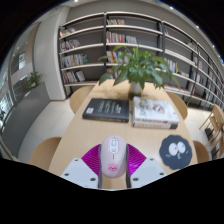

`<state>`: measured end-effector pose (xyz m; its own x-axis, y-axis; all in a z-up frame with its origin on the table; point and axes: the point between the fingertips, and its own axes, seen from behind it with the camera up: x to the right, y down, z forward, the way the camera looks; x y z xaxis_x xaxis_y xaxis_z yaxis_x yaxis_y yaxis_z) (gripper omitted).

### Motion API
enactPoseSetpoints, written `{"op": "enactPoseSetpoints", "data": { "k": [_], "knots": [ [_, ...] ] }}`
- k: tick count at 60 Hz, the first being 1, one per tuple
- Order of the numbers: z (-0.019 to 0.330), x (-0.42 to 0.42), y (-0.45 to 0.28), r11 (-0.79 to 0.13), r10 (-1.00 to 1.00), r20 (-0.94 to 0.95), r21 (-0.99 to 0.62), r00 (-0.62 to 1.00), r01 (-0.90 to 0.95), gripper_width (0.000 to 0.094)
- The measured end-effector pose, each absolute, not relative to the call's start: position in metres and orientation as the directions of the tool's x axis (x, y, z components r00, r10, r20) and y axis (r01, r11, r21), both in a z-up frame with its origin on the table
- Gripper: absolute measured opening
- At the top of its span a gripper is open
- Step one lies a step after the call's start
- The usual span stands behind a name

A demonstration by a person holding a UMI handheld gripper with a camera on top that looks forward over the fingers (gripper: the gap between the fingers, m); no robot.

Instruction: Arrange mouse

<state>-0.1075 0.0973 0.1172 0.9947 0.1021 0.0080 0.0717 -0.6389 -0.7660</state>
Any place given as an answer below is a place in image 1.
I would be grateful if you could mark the small leafy background plant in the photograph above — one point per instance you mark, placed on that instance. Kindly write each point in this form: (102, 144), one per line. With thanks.
(34, 79)

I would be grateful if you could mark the pink computer mouse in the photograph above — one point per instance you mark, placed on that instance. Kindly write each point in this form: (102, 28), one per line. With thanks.
(113, 160)

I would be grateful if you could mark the wooden slat-frame chair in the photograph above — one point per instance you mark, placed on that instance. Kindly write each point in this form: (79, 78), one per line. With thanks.
(215, 123)

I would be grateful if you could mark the rounded wooden shell chair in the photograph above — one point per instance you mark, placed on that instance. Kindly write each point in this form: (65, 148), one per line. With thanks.
(45, 151)
(179, 105)
(80, 98)
(201, 151)

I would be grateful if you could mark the dark cartoon-eyed mouse pad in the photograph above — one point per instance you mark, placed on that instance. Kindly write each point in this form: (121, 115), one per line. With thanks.
(176, 152)

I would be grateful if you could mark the green potted plant white pot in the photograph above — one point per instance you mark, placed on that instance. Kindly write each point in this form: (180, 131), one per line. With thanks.
(140, 68)

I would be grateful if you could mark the white illustrated cover book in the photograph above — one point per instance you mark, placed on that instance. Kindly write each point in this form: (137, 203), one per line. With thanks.
(153, 110)

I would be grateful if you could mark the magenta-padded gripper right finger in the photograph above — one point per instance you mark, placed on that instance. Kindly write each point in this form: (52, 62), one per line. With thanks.
(148, 170)

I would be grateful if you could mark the black hardcover book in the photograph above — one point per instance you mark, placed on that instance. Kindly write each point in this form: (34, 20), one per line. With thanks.
(106, 109)

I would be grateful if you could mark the grey bookshelf unit with books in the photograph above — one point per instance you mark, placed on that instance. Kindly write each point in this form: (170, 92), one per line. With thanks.
(83, 43)

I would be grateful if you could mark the white red-lettered spine book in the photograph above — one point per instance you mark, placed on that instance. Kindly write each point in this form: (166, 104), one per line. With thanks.
(153, 125)

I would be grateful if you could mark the grey low counter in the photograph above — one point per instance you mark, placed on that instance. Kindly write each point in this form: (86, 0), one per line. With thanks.
(25, 116)

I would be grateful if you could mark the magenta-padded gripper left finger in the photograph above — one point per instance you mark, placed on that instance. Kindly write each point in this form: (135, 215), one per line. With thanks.
(75, 170)

